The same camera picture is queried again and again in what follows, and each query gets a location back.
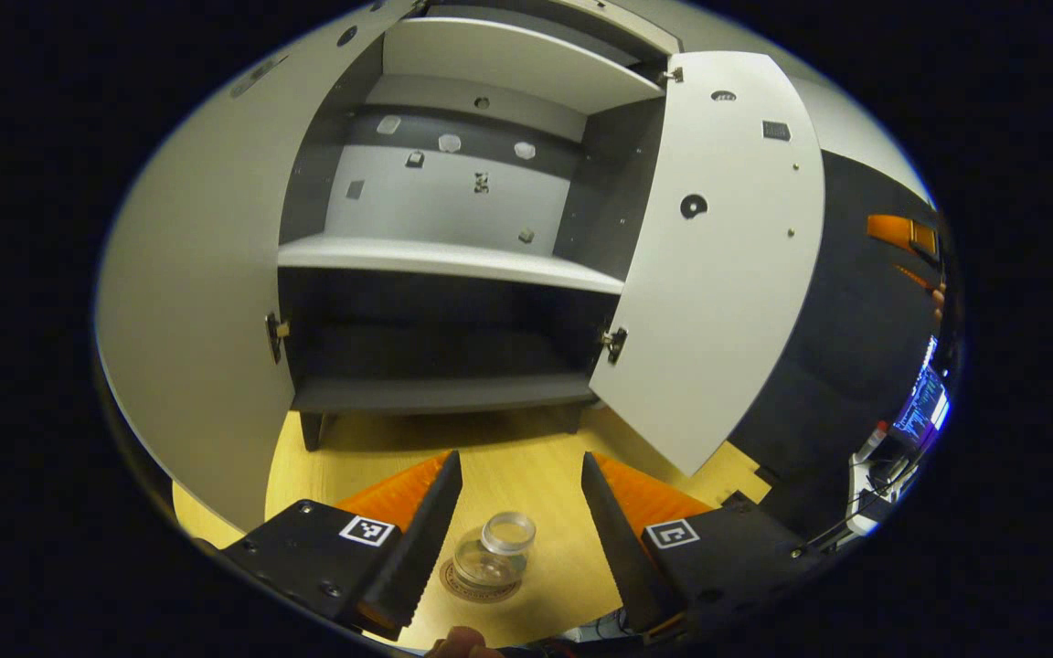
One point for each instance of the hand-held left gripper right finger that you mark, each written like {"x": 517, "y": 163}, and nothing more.
{"x": 622, "y": 557}

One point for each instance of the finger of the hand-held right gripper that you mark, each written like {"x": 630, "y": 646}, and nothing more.
{"x": 912, "y": 276}
{"x": 897, "y": 230}

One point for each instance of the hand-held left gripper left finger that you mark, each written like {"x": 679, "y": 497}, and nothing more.
{"x": 421, "y": 548}

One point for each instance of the round brown coaster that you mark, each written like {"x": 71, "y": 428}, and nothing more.
{"x": 455, "y": 589}

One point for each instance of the clear glass bottle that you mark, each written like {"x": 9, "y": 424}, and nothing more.
{"x": 490, "y": 562}

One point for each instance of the white bottle with red cap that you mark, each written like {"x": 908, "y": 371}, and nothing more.
{"x": 869, "y": 443}

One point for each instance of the white and grey cabinet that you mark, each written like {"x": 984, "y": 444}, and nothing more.
{"x": 453, "y": 196}

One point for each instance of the black backdrop cloth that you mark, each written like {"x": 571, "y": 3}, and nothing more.
{"x": 837, "y": 347}

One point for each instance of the computer monitor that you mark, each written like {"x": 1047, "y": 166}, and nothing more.
{"x": 924, "y": 407}

